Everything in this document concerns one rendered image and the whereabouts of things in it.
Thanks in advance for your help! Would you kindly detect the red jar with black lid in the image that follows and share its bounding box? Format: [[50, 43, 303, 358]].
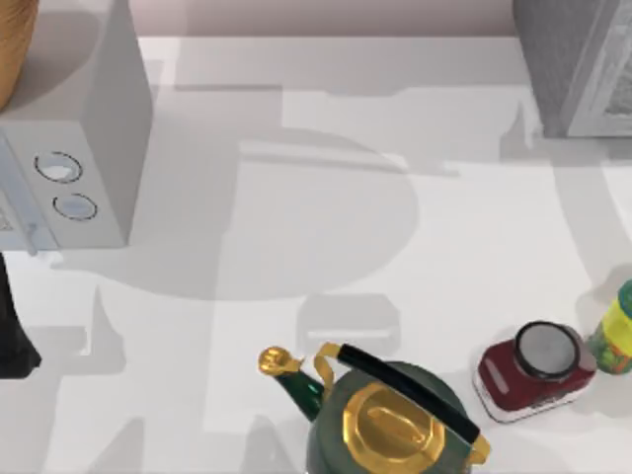
[[472, 320, 597, 425]]

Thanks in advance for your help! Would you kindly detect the round microwave knob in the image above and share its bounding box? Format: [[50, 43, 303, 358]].
[[52, 193, 99, 221], [34, 151, 84, 185]]

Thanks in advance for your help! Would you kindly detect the green and gold kettle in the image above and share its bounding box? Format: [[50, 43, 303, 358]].
[[258, 342, 493, 474]]

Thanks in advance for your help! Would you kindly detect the woven brown basket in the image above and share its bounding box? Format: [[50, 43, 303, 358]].
[[0, 0, 40, 111]]

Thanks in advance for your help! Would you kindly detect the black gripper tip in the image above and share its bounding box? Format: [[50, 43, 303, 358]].
[[0, 253, 42, 379]]

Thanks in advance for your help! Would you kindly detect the grey cabinet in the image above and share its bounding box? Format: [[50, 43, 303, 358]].
[[512, 0, 632, 140]]

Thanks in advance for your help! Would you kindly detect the pale microwave oven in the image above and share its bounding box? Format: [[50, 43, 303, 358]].
[[0, 0, 154, 257]]

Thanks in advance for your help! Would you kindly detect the green and yellow bottle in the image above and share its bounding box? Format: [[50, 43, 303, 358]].
[[586, 278, 632, 376]]

